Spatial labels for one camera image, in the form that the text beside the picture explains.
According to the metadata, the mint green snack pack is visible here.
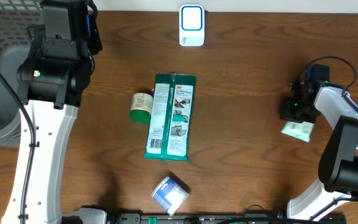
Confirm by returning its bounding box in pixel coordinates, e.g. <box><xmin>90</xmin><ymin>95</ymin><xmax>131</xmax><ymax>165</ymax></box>
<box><xmin>282</xmin><ymin>121</ymin><xmax>314</xmax><ymax>142</ymax></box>

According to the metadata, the green 3M wipes pack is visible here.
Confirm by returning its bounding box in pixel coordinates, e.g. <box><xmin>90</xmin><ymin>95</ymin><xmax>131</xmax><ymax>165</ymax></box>
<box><xmin>144</xmin><ymin>73</ymin><xmax>196</xmax><ymax>161</ymax></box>

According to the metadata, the blue white round tub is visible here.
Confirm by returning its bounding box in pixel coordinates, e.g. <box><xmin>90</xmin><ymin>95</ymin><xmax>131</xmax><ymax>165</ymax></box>
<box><xmin>151</xmin><ymin>177</ymin><xmax>189</xmax><ymax>216</ymax></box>

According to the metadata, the green lid beige jar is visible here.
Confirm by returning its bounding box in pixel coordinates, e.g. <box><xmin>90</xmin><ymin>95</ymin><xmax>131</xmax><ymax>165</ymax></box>
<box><xmin>129</xmin><ymin>93</ymin><xmax>153</xmax><ymax>123</ymax></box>

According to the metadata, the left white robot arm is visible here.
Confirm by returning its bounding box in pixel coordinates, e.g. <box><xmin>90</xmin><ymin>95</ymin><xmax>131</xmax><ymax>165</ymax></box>
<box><xmin>1</xmin><ymin>0</ymin><xmax>108</xmax><ymax>223</ymax></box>

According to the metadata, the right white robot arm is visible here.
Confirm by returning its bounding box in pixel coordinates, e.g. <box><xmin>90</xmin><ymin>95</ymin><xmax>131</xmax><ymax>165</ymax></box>
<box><xmin>282</xmin><ymin>80</ymin><xmax>358</xmax><ymax>222</ymax></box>

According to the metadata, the white barcode scanner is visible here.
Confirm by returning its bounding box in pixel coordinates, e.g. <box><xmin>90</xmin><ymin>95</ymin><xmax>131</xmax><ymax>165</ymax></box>
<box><xmin>179</xmin><ymin>4</ymin><xmax>205</xmax><ymax>47</ymax></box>

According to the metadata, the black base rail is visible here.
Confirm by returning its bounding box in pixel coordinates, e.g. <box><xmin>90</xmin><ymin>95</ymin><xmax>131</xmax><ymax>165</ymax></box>
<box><xmin>113</xmin><ymin>212</ymin><xmax>347</xmax><ymax>224</ymax></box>

